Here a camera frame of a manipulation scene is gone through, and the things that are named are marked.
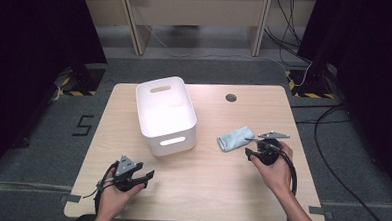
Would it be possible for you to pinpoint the person's right hand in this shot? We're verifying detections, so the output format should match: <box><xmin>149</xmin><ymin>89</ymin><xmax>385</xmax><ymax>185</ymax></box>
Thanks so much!
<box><xmin>248</xmin><ymin>141</ymin><xmax>296</xmax><ymax>196</ymax></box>

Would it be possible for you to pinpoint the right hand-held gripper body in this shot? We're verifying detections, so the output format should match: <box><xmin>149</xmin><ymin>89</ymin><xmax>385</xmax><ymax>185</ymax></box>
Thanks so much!
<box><xmin>255</xmin><ymin>129</ymin><xmax>291</xmax><ymax>168</ymax></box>

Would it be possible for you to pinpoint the black curtain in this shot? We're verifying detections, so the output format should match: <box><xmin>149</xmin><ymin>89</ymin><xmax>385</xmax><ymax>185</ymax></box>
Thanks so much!
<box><xmin>0</xmin><ymin>0</ymin><xmax>111</xmax><ymax>190</ymax></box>
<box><xmin>292</xmin><ymin>0</ymin><xmax>392</xmax><ymax>197</ymax></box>

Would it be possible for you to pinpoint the right hand-held gripper cable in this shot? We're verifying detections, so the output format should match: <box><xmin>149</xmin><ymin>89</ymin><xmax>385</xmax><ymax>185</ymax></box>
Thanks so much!
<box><xmin>268</xmin><ymin>145</ymin><xmax>301</xmax><ymax>221</ymax></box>

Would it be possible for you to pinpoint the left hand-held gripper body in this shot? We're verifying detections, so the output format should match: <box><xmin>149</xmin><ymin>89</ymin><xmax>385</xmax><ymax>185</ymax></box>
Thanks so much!
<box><xmin>111</xmin><ymin>155</ymin><xmax>140</xmax><ymax>193</ymax></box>

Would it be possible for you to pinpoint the white plastic storage bin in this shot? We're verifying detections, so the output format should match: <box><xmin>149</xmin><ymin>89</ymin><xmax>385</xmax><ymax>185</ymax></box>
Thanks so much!
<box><xmin>132</xmin><ymin>74</ymin><xmax>199</xmax><ymax>158</ymax></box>

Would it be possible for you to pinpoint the black stand base striped tape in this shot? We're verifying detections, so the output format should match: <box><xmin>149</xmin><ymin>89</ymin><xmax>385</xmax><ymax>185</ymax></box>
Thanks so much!
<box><xmin>284</xmin><ymin>67</ymin><xmax>337</xmax><ymax>101</ymax></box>
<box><xmin>52</xmin><ymin>62</ymin><xmax>107</xmax><ymax>100</ymax></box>

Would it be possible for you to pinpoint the beige wooden desk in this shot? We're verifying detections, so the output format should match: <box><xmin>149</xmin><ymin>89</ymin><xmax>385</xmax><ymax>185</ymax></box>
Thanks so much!
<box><xmin>76</xmin><ymin>0</ymin><xmax>318</xmax><ymax>65</ymax></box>

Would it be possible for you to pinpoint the bundle of black cables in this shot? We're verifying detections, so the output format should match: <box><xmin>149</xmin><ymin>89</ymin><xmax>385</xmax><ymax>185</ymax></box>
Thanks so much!
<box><xmin>262</xmin><ymin>0</ymin><xmax>316</xmax><ymax>66</ymax></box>

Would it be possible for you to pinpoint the long black floor cable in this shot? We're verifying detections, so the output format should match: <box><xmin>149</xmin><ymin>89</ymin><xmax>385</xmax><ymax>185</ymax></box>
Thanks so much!
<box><xmin>285</xmin><ymin>100</ymin><xmax>392</xmax><ymax>221</ymax></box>

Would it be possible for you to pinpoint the grey tape piece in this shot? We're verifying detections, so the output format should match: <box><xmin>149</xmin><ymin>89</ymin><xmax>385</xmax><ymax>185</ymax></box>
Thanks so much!
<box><xmin>59</xmin><ymin>194</ymin><xmax>82</xmax><ymax>206</ymax></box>
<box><xmin>308</xmin><ymin>206</ymin><xmax>335</xmax><ymax>221</ymax></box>

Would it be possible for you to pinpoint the dark round object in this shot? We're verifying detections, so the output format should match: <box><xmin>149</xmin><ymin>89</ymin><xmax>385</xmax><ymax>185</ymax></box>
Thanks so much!
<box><xmin>73</xmin><ymin>213</ymin><xmax>97</xmax><ymax>221</ymax></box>

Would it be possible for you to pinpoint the white floor cable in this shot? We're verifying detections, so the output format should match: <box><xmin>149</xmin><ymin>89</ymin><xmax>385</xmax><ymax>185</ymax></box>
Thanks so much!
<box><xmin>125</xmin><ymin>0</ymin><xmax>292</xmax><ymax>72</ymax></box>

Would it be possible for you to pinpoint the light blue cloth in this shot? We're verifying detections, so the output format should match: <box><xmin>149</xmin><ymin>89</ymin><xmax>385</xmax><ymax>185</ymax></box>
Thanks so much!
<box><xmin>216</xmin><ymin>123</ymin><xmax>256</xmax><ymax>154</ymax></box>

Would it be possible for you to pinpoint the hand-held gripper cable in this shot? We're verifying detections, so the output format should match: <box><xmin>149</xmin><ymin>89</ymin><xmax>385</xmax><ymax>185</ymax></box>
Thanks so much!
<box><xmin>81</xmin><ymin>160</ymin><xmax>120</xmax><ymax>219</ymax></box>
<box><xmin>268</xmin><ymin>145</ymin><xmax>301</xmax><ymax>221</ymax></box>

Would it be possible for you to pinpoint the person's left hand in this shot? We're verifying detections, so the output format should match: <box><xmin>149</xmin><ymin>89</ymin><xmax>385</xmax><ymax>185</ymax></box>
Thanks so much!
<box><xmin>97</xmin><ymin>181</ymin><xmax>147</xmax><ymax>221</ymax></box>

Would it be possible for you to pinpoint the left hand-held gripper cable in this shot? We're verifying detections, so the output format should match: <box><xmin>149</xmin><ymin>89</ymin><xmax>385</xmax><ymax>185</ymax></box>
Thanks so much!
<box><xmin>81</xmin><ymin>160</ymin><xmax>120</xmax><ymax>219</ymax></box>

